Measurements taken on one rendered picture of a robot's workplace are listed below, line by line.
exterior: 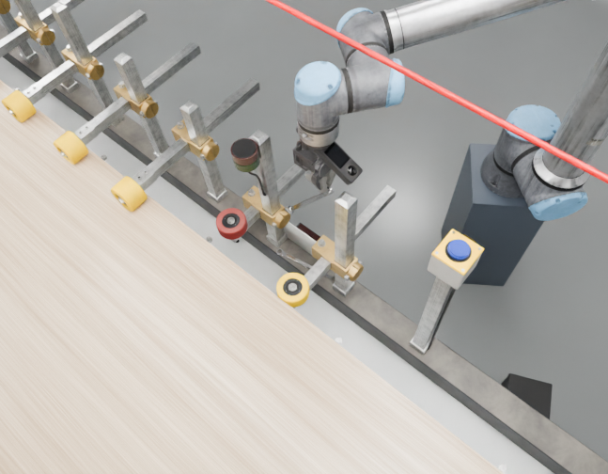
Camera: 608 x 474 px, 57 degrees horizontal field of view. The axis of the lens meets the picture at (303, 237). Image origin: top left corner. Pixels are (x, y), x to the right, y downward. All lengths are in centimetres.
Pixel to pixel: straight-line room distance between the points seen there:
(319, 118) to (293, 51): 208
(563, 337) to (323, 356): 134
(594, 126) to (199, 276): 101
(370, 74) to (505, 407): 88
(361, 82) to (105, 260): 79
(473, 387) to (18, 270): 119
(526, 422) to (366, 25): 101
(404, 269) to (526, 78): 129
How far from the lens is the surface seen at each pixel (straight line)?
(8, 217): 170
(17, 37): 209
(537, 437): 154
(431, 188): 263
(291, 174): 158
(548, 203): 166
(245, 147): 125
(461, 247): 106
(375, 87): 113
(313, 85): 111
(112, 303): 145
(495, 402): 153
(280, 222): 150
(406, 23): 124
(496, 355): 233
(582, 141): 154
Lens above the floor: 214
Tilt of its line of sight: 60 degrees down
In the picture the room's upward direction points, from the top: 6 degrees counter-clockwise
